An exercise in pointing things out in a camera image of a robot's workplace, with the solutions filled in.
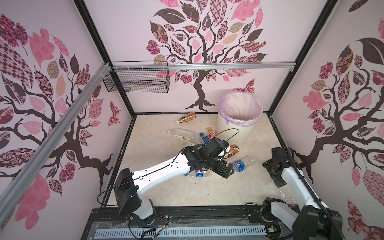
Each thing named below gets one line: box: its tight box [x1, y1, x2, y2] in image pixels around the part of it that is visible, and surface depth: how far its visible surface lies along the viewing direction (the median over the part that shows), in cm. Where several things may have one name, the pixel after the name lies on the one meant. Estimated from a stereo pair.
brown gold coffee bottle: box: [224, 144, 240, 158], surface depth 94 cm
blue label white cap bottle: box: [233, 155, 256, 173], surface depth 88 cm
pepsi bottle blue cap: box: [184, 169, 208, 178], surface depth 85 cm
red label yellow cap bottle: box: [207, 127, 217, 140], surface depth 103 cm
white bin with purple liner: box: [216, 90, 263, 147], surface depth 95 cm
